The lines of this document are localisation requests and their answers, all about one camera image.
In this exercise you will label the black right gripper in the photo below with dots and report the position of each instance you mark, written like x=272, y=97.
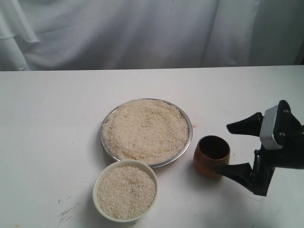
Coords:
x=290, y=156

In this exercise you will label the brown wooden cup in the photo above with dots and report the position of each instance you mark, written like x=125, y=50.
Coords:
x=210, y=151

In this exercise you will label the rice heap on plate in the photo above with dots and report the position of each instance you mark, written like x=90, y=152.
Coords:
x=145, y=130

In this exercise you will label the white ceramic bowl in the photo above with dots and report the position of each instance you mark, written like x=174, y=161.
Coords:
x=119, y=164

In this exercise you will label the round metal plate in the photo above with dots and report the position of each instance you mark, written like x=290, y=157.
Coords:
x=147, y=133

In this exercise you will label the white backdrop cloth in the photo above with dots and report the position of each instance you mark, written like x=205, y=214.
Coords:
x=138, y=34

